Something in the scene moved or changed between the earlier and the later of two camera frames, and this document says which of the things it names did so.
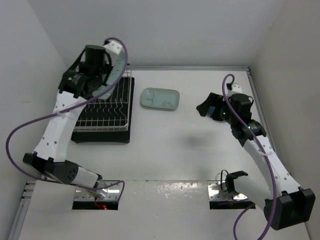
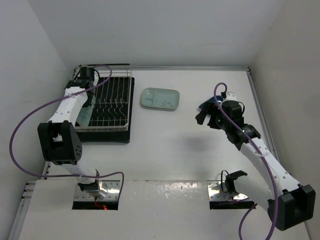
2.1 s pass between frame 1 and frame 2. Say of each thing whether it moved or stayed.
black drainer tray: stayed
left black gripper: moved
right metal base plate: stayed
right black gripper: moved
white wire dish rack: stayed
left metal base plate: stayed
